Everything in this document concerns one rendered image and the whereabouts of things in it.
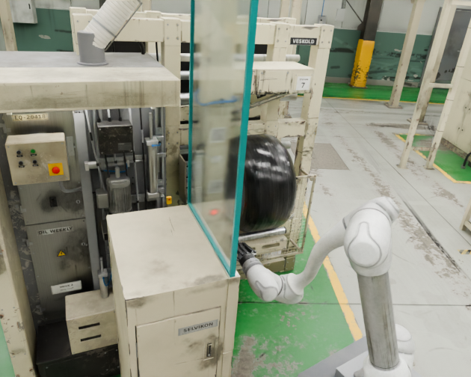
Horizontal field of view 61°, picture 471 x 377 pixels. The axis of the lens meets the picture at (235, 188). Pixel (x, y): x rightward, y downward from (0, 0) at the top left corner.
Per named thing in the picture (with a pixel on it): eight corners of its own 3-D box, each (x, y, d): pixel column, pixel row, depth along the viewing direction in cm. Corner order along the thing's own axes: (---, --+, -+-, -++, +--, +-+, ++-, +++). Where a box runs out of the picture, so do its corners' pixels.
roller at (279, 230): (232, 235, 224) (229, 234, 228) (232, 243, 224) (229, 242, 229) (286, 226, 237) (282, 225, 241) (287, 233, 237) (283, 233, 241)
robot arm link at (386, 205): (343, 209, 151) (337, 223, 139) (384, 182, 142) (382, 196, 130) (365, 235, 151) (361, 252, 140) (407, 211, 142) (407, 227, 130)
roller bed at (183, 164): (184, 205, 257) (185, 162, 244) (179, 194, 269) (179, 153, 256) (213, 201, 265) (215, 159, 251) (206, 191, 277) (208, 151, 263)
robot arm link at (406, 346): (406, 363, 170) (419, 323, 162) (405, 396, 155) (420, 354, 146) (367, 349, 176) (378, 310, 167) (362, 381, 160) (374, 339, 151)
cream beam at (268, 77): (217, 96, 219) (218, 69, 212) (203, 86, 239) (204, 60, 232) (312, 93, 240) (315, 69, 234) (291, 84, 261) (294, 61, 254)
